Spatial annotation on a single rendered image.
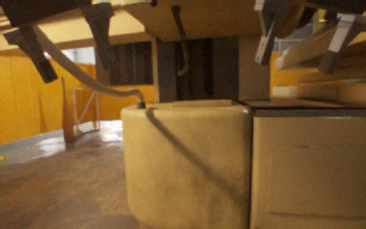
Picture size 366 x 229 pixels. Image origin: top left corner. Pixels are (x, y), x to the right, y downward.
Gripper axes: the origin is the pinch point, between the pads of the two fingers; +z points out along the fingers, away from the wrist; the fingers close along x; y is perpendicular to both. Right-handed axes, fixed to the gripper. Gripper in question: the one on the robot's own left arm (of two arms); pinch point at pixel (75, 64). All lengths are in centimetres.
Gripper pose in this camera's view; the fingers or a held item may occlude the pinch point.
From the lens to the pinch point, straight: 40.4
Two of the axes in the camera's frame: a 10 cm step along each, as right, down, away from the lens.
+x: -9.8, 1.4, 1.7
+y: 0.8, -5.1, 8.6
